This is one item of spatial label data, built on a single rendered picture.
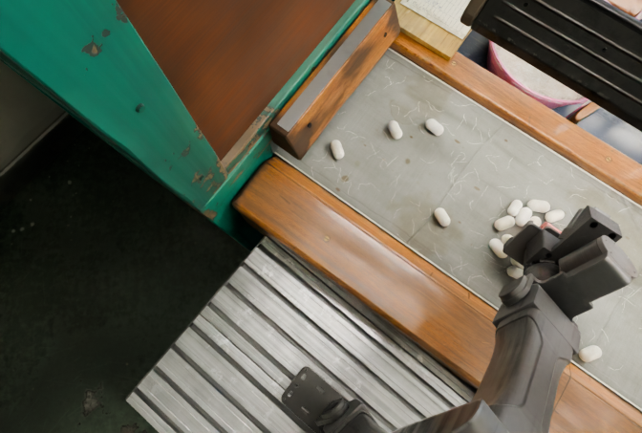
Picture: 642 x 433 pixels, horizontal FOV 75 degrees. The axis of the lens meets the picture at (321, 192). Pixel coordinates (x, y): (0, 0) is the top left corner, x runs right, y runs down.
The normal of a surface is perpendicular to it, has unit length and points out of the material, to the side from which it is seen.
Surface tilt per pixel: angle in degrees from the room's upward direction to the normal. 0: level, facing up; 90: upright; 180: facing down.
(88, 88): 90
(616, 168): 0
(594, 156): 0
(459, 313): 0
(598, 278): 47
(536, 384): 42
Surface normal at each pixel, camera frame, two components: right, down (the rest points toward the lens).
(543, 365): 0.55, -0.58
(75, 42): 0.81, 0.57
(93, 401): 0.02, -0.25
